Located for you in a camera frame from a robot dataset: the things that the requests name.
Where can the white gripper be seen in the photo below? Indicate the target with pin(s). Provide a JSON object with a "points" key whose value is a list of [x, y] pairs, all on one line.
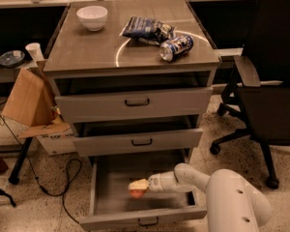
{"points": [[159, 183]]}

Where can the red apple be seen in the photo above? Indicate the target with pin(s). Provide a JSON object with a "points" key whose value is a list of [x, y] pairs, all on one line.
{"points": [[137, 193]]}

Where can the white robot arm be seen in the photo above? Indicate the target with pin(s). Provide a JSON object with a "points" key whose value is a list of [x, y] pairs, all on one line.
{"points": [[233, 203]]}

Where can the grey bottom drawer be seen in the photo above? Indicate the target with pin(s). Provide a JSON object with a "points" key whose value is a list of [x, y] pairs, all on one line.
{"points": [[111, 204]]}

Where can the grey drawer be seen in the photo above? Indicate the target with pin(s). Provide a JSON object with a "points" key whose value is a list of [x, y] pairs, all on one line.
{"points": [[93, 99], [111, 204], [135, 136]]}

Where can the grey middle drawer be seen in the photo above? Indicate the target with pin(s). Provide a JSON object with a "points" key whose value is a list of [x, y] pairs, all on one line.
{"points": [[135, 136]]}

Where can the grey top drawer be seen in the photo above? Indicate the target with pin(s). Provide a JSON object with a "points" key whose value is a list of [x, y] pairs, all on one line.
{"points": [[93, 99]]}

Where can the grey drawer cabinet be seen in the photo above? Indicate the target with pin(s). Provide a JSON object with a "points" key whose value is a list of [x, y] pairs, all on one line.
{"points": [[79, 53]]}

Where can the black table leg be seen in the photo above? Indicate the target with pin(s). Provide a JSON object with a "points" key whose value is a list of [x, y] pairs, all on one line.
{"points": [[14, 179]]}

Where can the brown cardboard box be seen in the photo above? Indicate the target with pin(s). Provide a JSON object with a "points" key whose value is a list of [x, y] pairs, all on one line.
{"points": [[31, 104]]}

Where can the blue soda can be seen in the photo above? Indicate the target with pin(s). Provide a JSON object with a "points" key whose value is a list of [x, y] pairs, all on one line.
{"points": [[172, 49]]}

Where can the blue chip bag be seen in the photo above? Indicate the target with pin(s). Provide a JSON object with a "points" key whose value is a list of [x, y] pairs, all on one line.
{"points": [[147, 30]]}

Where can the black office chair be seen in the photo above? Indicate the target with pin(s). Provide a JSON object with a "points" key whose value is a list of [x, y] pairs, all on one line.
{"points": [[258, 91]]}

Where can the white ceramic bowl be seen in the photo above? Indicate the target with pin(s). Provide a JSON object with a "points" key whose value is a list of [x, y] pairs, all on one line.
{"points": [[92, 17]]}

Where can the white paper cup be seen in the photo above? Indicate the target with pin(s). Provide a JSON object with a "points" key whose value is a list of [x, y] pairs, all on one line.
{"points": [[34, 49]]}

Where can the dark blue plate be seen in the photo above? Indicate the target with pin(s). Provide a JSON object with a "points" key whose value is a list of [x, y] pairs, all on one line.
{"points": [[12, 59]]}

